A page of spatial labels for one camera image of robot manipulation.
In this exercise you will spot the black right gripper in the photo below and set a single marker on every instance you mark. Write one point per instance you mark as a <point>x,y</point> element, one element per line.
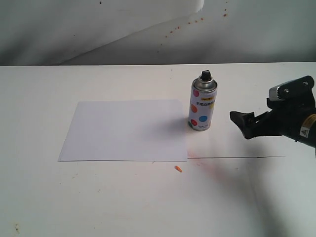
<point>294,118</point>

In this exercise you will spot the white dotted spray paint can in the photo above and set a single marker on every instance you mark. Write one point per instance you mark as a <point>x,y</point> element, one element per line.
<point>202,101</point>

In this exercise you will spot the white paper sheet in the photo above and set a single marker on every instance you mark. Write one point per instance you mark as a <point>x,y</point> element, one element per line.
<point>141,130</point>

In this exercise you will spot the white backdrop sheet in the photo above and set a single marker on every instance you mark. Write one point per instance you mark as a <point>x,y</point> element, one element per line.
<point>122,32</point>

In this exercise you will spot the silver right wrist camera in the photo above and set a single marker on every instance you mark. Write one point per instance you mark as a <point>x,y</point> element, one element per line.
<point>291,89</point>

